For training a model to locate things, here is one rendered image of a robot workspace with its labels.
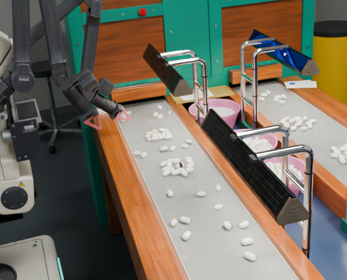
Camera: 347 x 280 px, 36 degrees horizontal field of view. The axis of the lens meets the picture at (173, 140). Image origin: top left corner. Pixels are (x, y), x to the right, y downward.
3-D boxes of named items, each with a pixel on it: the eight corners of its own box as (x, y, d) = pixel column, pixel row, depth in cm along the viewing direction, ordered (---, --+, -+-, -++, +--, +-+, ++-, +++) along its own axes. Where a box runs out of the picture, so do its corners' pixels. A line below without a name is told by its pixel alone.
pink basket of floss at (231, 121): (226, 139, 259) (225, 120, 255) (180, 130, 273) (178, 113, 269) (249, 119, 279) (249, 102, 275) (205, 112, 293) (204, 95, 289)
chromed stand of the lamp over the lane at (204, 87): (174, 156, 246) (166, 63, 227) (163, 140, 263) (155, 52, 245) (212, 149, 249) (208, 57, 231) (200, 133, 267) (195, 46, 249)
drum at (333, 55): (367, 114, 441) (374, 29, 412) (315, 122, 436) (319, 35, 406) (342, 96, 482) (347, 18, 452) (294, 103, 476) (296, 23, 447)
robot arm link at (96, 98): (87, 99, 240) (89, 103, 235) (95, 86, 239) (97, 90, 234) (100, 107, 243) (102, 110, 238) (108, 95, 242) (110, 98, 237)
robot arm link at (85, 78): (51, 72, 192) (54, 79, 184) (78, 54, 192) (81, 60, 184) (71, 98, 197) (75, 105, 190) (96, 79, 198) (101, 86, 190)
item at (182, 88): (174, 97, 212) (172, 80, 209) (142, 58, 267) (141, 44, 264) (193, 94, 213) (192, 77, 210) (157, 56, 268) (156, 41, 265)
